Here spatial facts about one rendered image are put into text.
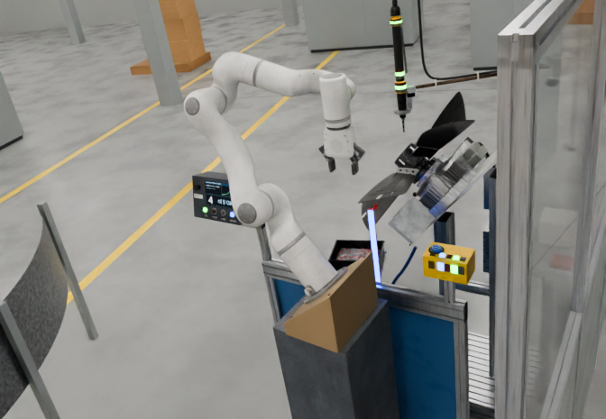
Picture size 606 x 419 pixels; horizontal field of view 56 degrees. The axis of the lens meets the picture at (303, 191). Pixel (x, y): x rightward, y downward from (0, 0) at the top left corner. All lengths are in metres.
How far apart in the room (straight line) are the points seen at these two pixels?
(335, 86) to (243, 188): 0.46
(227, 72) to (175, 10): 8.28
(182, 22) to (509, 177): 9.56
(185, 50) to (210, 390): 7.71
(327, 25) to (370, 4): 0.79
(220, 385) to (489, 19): 5.84
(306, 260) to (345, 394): 0.47
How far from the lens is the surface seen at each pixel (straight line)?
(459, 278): 2.07
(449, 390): 2.51
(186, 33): 10.22
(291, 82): 1.82
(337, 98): 1.77
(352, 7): 9.66
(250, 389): 3.21
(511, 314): 0.93
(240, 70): 1.88
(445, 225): 2.59
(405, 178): 2.33
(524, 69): 0.74
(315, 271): 1.93
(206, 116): 1.90
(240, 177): 1.92
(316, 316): 1.86
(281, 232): 1.93
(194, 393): 3.29
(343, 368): 1.97
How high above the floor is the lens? 2.22
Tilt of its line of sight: 26 degrees down
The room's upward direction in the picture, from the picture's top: 9 degrees counter-clockwise
